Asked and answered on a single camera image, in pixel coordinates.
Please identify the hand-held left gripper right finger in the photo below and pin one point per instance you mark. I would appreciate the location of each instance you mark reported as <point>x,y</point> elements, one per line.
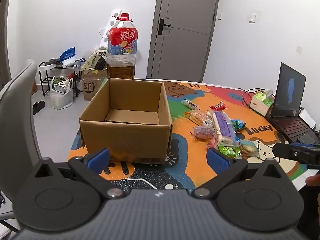
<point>218,161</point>

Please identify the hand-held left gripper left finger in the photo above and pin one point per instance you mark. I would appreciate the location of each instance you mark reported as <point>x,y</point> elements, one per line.
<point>98,158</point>

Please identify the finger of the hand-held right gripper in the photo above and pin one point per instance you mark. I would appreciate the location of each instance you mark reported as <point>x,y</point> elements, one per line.
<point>287,151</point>

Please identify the green snack packet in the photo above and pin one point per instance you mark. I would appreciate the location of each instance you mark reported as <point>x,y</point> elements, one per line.
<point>228,151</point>

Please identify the small pink packet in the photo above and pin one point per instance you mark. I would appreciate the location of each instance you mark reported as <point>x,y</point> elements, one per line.
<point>212,143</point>

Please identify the pink snack packet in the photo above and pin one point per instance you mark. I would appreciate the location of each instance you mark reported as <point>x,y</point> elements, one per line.
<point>202,133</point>

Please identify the clear cookie packet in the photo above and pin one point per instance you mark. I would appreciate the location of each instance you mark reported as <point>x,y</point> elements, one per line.
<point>248,148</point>

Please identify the purple roll cake packet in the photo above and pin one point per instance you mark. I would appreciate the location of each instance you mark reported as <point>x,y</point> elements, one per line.
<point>223,127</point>

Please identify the brown cardboard box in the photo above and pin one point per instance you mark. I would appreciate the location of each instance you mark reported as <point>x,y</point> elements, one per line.
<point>125,135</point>

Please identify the blue candy packet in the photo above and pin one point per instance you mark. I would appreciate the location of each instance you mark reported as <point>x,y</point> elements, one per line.
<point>238,124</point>

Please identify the orange cracker packet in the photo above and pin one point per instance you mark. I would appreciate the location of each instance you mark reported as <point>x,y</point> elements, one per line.
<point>198,117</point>

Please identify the red snack packet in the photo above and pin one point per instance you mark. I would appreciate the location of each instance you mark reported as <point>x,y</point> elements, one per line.
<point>218,106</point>

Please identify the clear packet with dark bar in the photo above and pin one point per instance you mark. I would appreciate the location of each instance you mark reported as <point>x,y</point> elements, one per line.
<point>190,104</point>

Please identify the person's right hand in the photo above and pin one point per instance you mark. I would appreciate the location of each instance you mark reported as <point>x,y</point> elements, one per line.
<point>313,180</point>

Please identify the white flat object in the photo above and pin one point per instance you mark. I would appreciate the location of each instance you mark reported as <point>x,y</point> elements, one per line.
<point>307,118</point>

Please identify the green tissue box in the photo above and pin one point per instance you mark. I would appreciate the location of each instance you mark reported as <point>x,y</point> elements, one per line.
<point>260,102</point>

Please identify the black laptop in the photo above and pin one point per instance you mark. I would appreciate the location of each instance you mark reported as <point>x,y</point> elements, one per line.
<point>287,92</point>

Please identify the cardboard box with black logo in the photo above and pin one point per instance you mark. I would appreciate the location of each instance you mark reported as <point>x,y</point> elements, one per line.
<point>91,87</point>

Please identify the white plastic bag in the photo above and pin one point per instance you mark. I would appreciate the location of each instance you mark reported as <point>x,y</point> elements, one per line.
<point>61,97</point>

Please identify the black slipper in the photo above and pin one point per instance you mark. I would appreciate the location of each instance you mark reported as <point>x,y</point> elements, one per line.
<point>38,107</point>

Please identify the black shoe rack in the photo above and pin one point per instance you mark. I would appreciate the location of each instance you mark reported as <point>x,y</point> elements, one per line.
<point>46,75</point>

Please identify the grey chair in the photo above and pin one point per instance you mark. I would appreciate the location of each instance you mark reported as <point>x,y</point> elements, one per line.
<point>15,105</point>

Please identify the blue and white bag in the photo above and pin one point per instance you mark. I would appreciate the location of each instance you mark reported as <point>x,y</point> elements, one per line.
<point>68,56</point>

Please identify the dark cloth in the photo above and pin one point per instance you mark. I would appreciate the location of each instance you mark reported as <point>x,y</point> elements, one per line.
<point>53,61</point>

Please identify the grey door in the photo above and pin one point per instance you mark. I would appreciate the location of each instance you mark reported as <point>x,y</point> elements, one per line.
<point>185,50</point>

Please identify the large bottle with red cap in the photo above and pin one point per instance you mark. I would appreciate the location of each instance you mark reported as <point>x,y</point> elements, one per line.
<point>122,45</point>

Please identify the white perforated rack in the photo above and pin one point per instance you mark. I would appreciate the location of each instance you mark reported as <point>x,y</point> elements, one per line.
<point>112,17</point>

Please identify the dark brown door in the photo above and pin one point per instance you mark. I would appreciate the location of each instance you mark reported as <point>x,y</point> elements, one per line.
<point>3,42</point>

